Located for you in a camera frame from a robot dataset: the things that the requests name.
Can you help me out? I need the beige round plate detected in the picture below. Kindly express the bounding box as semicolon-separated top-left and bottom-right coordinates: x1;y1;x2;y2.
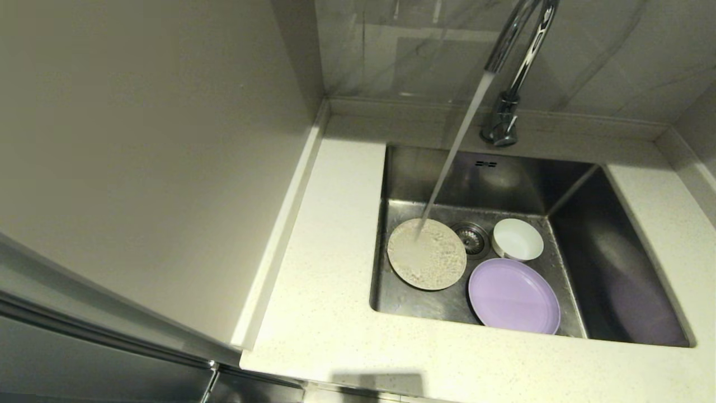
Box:
387;217;468;292

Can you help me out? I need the clear water stream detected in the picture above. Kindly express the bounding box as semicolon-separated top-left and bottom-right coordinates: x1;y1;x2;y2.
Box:
417;70;496;238

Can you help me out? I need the tall beige cabinet side panel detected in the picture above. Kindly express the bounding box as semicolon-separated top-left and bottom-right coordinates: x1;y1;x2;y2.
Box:
0;0;328;353

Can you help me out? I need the stainless steel sink basin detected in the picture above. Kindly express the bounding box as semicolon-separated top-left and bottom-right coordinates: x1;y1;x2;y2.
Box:
369;141;697;349

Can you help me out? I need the purple round plate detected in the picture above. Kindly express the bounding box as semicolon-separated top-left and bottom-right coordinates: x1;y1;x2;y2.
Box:
468;257;562;335

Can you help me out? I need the grey glossy cabinet door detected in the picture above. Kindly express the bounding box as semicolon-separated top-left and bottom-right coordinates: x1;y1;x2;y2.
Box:
0;232;305;403

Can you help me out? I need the white bowl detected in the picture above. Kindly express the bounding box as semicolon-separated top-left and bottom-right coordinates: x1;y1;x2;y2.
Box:
492;218;545;262

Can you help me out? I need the metal sink drain strainer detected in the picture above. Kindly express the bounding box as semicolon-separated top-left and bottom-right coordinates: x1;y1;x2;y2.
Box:
452;222;492;259

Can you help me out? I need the chrome gooseneck faucet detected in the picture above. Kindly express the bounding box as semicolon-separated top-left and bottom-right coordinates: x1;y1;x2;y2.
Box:
481;0;562;148

